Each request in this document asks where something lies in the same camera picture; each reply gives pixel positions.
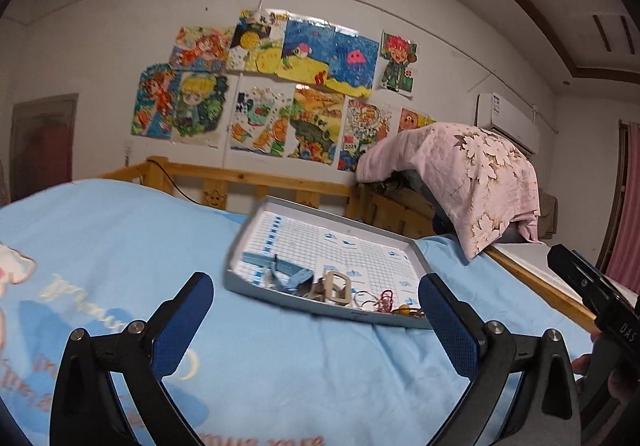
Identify light blue printed blanket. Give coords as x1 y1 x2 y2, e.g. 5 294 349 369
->
0 178 596 446

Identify beige wooden buckle ornament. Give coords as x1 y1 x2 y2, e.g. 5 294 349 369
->
307 267 355 308

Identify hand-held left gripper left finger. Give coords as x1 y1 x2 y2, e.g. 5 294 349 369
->
50 271 216 446

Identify pink floral cloth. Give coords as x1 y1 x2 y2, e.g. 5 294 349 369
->
356 122 542 261

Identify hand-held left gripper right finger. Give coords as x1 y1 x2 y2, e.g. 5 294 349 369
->
417 272 583 446

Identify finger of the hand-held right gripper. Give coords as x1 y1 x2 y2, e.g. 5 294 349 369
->
547 243 616 314

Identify silver bangle bracelets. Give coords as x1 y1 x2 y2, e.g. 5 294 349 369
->
352 290 383 312

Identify olive hanging cloth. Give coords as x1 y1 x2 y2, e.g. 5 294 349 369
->
540 193 559 239

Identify white air conditioner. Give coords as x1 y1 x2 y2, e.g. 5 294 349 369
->
475 92 542 155

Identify ceiling air vent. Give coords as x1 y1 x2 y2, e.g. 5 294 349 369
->
592 13 638 52

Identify group of colourful wall drawings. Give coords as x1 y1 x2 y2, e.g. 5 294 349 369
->
131 8 438 172

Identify grey-blue box tray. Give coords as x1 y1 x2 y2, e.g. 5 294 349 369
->
222 196 436 331

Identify brown door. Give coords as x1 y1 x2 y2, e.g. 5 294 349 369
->
10 93 80 203

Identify dark grey pillow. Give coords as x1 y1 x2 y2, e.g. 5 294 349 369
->
380 170 526 244

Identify black cable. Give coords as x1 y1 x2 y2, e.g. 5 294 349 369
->
150 160 198 203

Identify pink curtain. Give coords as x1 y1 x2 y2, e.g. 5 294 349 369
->
597 121 640 294

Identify person's right hand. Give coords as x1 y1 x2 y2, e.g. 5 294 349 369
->
571 353 640 411

